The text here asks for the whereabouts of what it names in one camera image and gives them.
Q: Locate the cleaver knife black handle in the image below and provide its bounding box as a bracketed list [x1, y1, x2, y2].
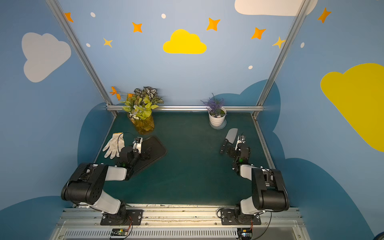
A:
[220, 128, 238, 154]

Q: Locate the black cutting board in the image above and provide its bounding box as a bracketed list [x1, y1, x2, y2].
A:
[128, 136, 167, 178]

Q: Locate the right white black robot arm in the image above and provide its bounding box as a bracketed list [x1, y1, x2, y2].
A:
[220, 144, 290, 225]

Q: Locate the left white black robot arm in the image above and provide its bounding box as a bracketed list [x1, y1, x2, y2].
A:
[61, 147, 151, 227]

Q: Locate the left small circuit board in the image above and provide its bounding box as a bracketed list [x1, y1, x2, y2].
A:
[110, 229, 128, 239]

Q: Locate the small circuit board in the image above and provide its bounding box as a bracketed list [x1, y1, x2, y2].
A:
[110, 229, 128, 239]
[237, 228, 253, 240]

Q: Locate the right small circuit board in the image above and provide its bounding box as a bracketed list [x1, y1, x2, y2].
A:
[237, 228, 253, 240]

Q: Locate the white work glove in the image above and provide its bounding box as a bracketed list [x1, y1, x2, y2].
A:
[103, 133, 125, 159]

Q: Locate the lavender plant in white pot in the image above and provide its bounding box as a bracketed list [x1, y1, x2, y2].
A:
[201, 94, 227, 130]

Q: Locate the green plant in amber vase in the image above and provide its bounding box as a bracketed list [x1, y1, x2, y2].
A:
[110, 87, 164, 135]

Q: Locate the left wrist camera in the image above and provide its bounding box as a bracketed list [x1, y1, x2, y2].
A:
[133, 137, 143, 154]

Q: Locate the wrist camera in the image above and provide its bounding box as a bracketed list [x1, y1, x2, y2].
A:
[235, 135, 246, 151]
[133, 137, 143, 154]

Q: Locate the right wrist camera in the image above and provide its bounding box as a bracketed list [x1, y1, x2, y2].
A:
[235, 135, 246, 151]

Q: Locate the aluminium frame back rail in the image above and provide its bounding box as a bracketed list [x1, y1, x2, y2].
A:
[107, 105, 264, 112]

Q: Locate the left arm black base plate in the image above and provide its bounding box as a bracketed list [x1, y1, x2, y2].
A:
[100, 209, 144, 226]

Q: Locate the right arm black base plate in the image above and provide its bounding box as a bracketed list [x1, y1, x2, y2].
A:
[216, 208, 262, 226]

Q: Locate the aluminium front rail platform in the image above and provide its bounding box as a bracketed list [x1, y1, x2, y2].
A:
[50, 204, 310, 240]

